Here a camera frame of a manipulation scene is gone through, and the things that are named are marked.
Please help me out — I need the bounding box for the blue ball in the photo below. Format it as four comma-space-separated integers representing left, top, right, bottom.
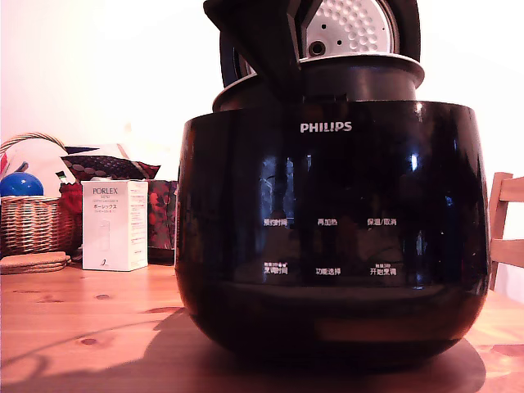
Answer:
0, 172, 45, 199

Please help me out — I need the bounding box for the red knitted cloth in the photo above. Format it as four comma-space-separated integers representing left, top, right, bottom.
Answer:
59, 182, 84, 233

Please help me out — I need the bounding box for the wooden chair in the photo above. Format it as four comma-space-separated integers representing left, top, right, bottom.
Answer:
488, 172, 524, 292

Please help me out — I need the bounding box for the dark dotted fabric pouch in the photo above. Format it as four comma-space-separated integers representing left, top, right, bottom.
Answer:
60, 142, 162, 182

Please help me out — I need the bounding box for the white Porlex box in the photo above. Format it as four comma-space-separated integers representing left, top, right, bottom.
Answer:
81, 178, 150, 273

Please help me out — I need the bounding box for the silver dimpled inner lid plate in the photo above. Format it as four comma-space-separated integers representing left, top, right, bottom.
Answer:
304, 0, 400, 57

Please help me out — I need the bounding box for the black rice cooker lid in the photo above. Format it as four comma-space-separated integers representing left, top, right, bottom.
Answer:
219, 0, 422, 89

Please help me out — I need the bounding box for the white paper fan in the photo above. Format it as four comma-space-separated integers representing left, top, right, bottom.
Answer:
0, 138, 78, 186

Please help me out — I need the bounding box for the red floral fabric bag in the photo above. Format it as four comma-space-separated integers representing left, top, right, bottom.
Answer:
147, 178, 179, 264

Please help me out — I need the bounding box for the black Philips rice cooker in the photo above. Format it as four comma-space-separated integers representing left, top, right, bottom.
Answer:
174, 93, 493, 368

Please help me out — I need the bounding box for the wicker basket with handle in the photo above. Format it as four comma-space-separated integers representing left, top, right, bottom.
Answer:
0, 132, 78, 258

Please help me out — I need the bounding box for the rice cooker pot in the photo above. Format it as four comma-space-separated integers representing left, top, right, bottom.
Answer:
211, 52, 426, 114

